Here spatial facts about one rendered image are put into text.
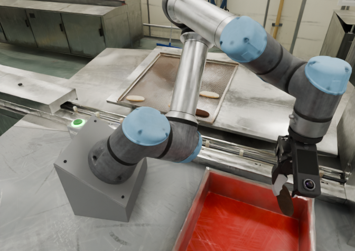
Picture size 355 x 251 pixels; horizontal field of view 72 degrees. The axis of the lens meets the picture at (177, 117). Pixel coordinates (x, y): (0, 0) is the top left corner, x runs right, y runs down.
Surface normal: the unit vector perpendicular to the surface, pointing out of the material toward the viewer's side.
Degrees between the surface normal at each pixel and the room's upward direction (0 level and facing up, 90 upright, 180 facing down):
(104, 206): 90
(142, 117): 34
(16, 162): 0
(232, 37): 56
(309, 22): 90
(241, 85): 10
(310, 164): 27
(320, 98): 89
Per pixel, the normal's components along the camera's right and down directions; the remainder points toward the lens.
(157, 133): 0.53, -0.61
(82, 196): -0.15, 0.56
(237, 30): -0.74, -0.25
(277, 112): -0.08, -0.72
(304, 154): -0.07, -0.48
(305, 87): -0.91, 0.19
